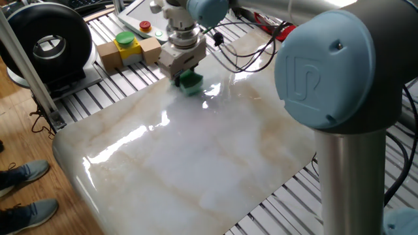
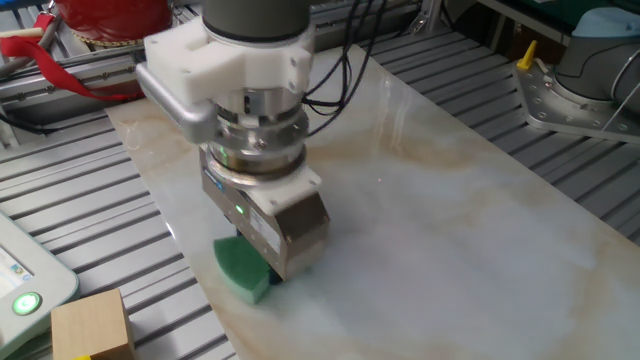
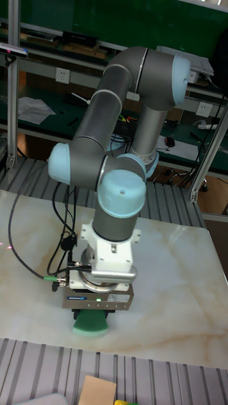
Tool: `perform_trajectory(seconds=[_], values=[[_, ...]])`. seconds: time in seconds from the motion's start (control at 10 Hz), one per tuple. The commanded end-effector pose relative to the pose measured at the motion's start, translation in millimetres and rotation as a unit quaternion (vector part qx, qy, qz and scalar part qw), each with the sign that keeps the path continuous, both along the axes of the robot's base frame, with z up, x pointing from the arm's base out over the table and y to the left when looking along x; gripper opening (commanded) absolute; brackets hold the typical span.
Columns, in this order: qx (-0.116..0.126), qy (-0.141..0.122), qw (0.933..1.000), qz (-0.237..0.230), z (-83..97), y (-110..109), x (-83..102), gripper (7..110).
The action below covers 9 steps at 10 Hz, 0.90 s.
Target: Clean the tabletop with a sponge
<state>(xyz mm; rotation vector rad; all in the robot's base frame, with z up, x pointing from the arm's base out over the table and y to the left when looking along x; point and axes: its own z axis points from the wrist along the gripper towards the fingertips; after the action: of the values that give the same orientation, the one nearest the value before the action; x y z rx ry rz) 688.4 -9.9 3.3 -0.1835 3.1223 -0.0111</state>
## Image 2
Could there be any green sponge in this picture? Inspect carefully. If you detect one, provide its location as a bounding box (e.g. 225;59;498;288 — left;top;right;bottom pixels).
213;236;274;306

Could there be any white teach pendant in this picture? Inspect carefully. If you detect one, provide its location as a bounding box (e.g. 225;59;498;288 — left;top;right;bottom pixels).
0;209;81;359

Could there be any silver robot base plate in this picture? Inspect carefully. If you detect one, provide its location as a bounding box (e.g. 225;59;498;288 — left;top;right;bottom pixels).
512;59;640;145

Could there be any grey metal tube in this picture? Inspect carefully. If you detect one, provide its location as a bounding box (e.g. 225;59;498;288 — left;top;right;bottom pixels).
0;17;62;79

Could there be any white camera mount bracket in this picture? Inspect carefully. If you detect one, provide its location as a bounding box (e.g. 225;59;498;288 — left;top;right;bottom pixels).
143;17;316;107

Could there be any silver force torque sensor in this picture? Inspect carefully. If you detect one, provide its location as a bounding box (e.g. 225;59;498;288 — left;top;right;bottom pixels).
204;88;310;189

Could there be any black cable under rail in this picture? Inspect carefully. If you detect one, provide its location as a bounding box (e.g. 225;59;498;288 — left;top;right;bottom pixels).
0;112;59;136

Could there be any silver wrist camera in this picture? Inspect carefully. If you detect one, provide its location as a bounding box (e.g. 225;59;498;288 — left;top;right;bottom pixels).
135;62;219;146

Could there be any red fire extinguisher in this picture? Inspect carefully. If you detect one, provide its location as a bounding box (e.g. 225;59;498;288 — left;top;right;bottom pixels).
53;0;174;46

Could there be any white gripper adapter plate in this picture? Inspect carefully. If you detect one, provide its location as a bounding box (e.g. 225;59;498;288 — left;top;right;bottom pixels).
199;147;323;217

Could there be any wooden handle stick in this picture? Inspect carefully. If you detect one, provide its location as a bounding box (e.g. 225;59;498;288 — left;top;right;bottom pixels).
0;27;45;39

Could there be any glossy marble pattern board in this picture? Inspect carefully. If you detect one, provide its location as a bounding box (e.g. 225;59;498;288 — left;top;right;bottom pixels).
105;43;640;360

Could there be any yellow plastic peg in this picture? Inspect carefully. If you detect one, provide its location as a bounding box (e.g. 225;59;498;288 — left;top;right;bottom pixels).
516;39;539;71

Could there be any red strap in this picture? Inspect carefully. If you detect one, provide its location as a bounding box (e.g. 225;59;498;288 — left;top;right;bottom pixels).
0;13;147;102

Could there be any silver Schunk gripper body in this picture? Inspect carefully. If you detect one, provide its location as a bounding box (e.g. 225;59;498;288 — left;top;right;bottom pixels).
199;149;331;281

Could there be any light wooden block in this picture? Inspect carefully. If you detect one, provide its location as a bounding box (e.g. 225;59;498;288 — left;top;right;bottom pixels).
50;288;137;360

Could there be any black cable bundle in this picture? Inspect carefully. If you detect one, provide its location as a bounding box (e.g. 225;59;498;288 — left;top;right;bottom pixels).
301;0;389;139

